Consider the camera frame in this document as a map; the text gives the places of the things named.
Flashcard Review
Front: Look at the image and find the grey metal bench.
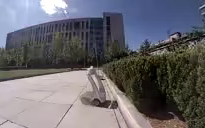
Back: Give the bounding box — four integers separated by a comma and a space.
80, 65, 108, 108

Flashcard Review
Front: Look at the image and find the row of trees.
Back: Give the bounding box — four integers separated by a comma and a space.
0, 35, 134, 70

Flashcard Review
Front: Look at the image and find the large curved grey building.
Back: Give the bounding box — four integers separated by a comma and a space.
4, 12, 127, 65

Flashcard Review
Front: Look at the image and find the conifer tree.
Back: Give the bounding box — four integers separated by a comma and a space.
138, 38, 153, 56

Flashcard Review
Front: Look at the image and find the pale concrete kerb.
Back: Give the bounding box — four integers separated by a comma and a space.
97, 68, 154, 128

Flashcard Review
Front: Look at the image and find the pale concrete slab path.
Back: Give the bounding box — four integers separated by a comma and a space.
0, 69, 125, 128

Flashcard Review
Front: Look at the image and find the low building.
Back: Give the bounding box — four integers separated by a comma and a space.
147, 31, 205, 56

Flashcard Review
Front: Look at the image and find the green hedge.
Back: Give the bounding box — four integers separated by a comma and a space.
102, 42, 205, 128

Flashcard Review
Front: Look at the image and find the green grass lawn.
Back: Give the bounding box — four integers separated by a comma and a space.
0, 67, 82, 84

